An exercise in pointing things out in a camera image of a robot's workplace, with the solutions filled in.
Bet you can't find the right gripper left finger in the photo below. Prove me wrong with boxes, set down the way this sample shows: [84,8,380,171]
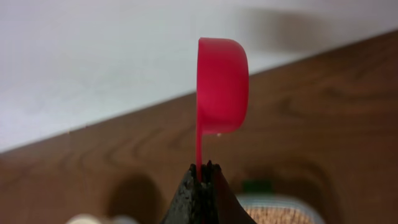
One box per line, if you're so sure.
[160,164,201,224]

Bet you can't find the soybeans in container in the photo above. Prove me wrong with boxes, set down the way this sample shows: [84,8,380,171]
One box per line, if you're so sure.
[244,207,315,224]

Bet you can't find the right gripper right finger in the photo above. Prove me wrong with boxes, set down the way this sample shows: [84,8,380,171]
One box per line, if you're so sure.
[201,161,256,224]

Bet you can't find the red plastic measuring scoop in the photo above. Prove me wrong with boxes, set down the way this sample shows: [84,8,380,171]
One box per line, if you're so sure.
[195,37,249,180]

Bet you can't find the clear plastic container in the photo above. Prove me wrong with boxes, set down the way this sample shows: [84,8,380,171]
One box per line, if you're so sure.
[237,194,326,224]

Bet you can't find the white round bowl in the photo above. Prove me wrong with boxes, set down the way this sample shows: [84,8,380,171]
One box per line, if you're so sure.
[66,214,140,224]

